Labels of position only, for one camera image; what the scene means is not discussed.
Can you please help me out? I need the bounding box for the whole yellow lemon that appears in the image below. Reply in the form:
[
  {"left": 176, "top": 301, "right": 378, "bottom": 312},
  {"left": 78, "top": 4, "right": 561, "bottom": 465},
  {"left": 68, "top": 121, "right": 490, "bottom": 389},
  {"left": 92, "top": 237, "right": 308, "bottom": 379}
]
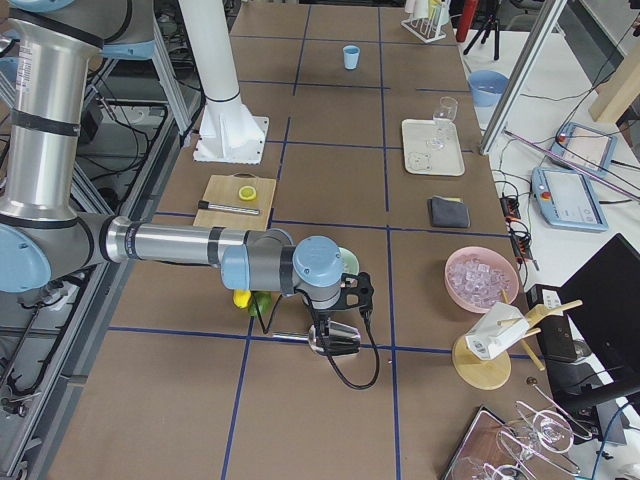
[{"left": 232, "top": 289, "right": 252, "bottom": 309}]

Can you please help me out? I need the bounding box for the green lime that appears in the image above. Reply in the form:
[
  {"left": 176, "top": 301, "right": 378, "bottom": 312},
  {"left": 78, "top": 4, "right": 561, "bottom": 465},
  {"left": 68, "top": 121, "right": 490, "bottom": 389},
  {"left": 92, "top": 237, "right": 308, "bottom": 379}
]
[{"left": 248, "top": 291, "right": 273, "bottom": 317}]

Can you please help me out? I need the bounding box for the wooden round stand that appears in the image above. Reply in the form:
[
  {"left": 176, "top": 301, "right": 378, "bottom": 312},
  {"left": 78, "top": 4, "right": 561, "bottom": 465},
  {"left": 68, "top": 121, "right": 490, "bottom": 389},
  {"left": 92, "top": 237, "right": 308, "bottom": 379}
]
[{"left": 452, "top": 300, "right": 583, "bottom": 390}]

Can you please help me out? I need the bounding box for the pink bowl of ice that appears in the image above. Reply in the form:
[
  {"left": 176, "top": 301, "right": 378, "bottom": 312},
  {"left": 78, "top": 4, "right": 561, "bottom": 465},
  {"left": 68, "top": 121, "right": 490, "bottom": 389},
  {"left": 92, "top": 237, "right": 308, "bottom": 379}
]
[{"left": 444, "top": 246, "right": 520, "bottom": 313}]

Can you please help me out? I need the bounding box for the lemon half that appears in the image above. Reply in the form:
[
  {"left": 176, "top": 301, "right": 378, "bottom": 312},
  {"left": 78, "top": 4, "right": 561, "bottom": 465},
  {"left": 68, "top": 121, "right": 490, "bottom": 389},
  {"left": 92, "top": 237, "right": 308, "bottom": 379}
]
[{"left": 238, "top": 185, "right": 257, "bottom": 202}]

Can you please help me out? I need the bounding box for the blue teach pendant tablet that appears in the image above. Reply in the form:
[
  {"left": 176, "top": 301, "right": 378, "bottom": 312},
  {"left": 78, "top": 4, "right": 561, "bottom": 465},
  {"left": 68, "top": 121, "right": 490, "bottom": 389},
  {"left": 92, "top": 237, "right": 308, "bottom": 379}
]
[{"left": 550, "top": 122, "right": 617, "bottom": 178}]

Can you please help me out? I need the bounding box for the cream bear tray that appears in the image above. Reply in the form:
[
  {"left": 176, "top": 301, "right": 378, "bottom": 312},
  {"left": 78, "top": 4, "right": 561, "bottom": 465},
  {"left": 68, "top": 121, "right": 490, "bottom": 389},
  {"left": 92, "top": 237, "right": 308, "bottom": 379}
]
[{"left": 401, "top": 119, "right": 465, "bottom": 177}]

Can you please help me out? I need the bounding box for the metal handled knife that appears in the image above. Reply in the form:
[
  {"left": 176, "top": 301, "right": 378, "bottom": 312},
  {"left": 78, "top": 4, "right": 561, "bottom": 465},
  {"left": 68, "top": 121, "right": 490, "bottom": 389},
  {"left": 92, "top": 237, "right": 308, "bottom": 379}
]
[{"left": 197, "top": 200, "right": 261, "bottom": 216}]

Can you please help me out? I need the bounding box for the light blue plastic cup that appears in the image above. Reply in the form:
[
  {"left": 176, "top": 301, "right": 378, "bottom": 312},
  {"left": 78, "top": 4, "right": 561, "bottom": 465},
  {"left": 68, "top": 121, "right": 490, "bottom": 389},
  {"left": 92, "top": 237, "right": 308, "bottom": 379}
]
[{"left": 342, "top": 45, "right": 361, "bottom": 71}]

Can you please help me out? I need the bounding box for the aluminium frame post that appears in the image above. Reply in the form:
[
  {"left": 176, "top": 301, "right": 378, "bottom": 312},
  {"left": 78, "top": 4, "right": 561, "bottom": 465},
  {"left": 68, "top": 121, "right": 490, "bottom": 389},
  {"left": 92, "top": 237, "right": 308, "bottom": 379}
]
[{"left": 479, "top": 0, "right": 567, "bottom": 155}]

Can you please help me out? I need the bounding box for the blue bowl with fork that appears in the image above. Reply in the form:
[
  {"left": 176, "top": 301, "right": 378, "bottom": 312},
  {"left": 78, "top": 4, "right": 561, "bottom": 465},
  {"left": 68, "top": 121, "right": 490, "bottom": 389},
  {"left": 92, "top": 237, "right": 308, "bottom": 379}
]
[{"left": 468, "top": 70, "right": 509, "bottom": 107}]

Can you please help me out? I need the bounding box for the metal ice scoop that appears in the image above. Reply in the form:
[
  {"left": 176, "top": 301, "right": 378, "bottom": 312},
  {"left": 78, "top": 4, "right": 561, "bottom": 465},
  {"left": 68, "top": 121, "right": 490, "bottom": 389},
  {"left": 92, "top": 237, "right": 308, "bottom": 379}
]
[{"left": 273, "top": 320, "right": 361, "bottom": 356}]

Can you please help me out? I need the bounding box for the white wire cup rack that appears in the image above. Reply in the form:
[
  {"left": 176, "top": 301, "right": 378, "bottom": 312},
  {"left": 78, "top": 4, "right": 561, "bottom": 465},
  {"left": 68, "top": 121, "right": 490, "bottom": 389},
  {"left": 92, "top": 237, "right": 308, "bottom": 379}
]
[{"left": 401, "top": 0, "right": 451, "bottom": 44}]

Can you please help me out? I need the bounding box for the wooden cutting board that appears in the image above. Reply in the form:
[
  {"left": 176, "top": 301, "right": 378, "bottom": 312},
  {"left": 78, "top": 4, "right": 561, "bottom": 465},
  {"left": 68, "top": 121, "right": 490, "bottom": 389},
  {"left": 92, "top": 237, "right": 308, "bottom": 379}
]
[{"left": 193, "top": 175, "right": 277, "bottom": 231}]

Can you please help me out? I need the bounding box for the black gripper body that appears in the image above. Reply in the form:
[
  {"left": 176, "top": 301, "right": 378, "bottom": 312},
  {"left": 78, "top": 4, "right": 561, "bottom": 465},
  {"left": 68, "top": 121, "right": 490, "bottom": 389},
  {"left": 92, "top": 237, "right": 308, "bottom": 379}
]
[{"left": 309, "top": 272, "right": 374, "bottom": 342}]

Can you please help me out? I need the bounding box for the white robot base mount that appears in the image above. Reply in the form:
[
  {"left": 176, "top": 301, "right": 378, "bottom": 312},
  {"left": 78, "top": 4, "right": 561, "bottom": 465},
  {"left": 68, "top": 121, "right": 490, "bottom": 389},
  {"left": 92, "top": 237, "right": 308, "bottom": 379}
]
[{"left": 179, "top": 0, "right": 269, "bottom": 165}]

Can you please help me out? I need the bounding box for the grey folded cloth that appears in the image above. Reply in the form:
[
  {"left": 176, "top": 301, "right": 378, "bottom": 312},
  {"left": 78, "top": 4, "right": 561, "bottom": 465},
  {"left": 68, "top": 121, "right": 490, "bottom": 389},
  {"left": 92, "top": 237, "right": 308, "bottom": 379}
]
[{"left": 427, "top": 196, "right": 470, "bottom": 228}]

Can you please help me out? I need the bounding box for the clear wine glass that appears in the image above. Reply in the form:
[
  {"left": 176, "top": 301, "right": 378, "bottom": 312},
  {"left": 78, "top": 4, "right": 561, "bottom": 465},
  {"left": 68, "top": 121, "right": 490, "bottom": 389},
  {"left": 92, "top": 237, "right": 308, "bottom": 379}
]
[{"left": 427, "top": 96, "right": 458, "bottom": 150}]

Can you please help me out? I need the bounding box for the green bowl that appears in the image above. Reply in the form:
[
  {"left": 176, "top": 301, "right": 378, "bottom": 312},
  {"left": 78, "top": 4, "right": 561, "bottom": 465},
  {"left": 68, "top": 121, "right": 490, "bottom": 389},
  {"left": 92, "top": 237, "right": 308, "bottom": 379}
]
[{"left": 339, "top": 247, "right": 360, "bottom": 275}]

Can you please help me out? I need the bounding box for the wine glass rack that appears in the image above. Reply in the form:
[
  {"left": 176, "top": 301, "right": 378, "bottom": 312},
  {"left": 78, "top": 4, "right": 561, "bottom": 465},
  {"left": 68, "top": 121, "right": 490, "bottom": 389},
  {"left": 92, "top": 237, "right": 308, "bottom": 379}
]
[{"left": 439, "top": 384, "right": 601, "bottom": 480}]

